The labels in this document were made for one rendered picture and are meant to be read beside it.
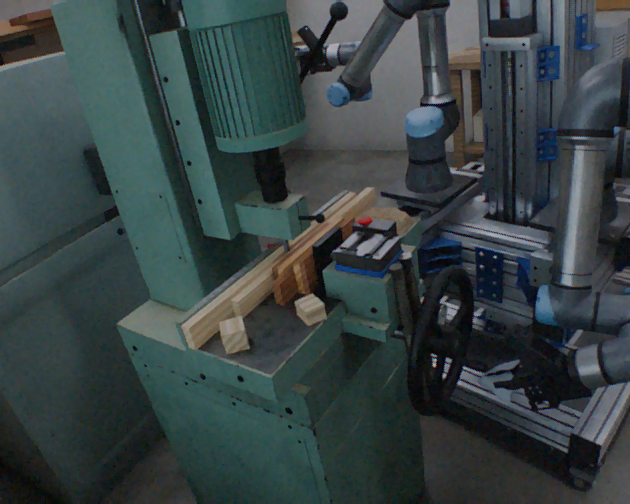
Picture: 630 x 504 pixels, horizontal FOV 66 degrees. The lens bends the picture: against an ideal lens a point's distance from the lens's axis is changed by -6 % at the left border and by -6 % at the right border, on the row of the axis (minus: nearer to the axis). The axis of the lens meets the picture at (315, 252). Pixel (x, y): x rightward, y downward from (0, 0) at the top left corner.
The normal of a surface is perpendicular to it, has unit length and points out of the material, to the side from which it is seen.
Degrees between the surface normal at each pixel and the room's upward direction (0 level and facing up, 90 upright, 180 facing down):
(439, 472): 0
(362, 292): 90
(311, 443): 90
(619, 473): 0
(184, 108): 90
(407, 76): 90
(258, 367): 0
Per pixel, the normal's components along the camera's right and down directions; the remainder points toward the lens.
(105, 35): -0.54, 0.47
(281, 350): -0.16, -0.87
